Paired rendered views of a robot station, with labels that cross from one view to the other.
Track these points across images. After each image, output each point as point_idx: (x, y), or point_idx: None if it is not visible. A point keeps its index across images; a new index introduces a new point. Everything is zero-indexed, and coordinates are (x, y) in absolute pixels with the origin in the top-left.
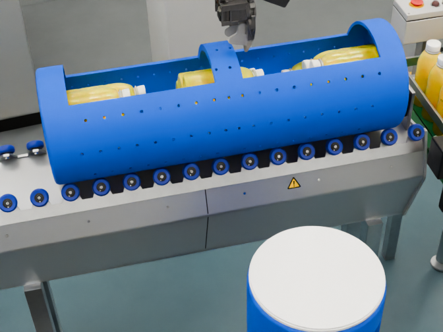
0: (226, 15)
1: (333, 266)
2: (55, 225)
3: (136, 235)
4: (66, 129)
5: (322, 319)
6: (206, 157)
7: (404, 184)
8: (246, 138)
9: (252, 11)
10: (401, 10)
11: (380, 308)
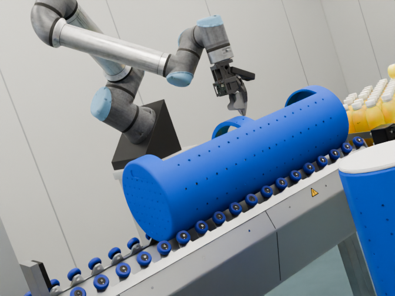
0: (228, 86)
1: (389, 148)
2: (183, 268)
3: (237, 264)
4: (170, 173)
5: None
6: (257, 181)
7: None
8: (275, 155)
9: (240, 82)
10: None
11: None
